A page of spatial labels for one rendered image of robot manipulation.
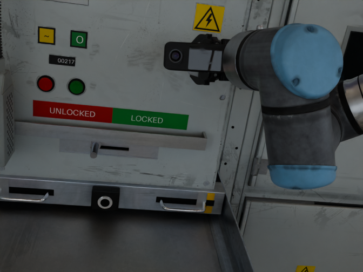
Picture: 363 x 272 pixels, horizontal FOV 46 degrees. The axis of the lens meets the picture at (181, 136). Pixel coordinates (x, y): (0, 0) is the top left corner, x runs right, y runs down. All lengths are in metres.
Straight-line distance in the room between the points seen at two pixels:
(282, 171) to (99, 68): 0.45
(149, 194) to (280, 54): 0.54
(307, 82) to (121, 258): 0.53
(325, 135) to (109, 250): 0.51
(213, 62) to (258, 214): 0.68
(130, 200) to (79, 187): 0.12
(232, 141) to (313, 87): 0.64
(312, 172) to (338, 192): 0.77
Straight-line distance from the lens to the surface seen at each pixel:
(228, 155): 1.18
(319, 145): 0.57
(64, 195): 0.98
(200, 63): 0.69
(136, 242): 0.93
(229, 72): 0.64
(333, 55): 0.56
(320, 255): 1.44
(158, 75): 0.87
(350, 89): 0.69
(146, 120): 0.90
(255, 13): 1.07
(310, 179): 0.58
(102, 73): 0.87
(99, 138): 0.88
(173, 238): 0.95
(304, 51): 0.54
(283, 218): 1.31
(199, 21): 0.86
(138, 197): 0.97
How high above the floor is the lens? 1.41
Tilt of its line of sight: 23 degrees down
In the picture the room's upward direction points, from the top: 9 degrees clockwise
